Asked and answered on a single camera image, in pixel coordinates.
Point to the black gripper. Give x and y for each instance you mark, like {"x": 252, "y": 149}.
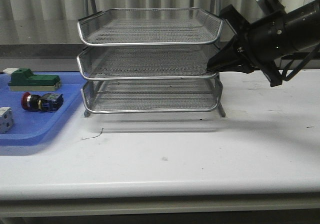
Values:
{"x": 252, "y": 47}

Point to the red emergency stop button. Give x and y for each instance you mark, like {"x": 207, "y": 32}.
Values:
{"x": 49, "y": 102}

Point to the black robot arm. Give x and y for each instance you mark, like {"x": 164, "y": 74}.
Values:
{"x": 294, "y": 31}

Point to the grey back counter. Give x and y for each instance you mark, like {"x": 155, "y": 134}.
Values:
{"x": 40, "y": 45}

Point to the blue plastic tray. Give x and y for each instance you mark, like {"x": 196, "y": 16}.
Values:
{"x": 30, "y": 127}

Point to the white grey terminal block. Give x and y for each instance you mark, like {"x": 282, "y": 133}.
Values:
{"x": 6, "y": 119}

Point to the silver rack frame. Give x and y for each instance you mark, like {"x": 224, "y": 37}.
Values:
{"x": 90, "y": 8}

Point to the thin wire scrap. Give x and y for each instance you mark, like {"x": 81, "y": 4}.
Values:
{"x": 92, "y": 137}

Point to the green switch module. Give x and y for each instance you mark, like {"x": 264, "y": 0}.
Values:
{"x": 23, "y": 79}

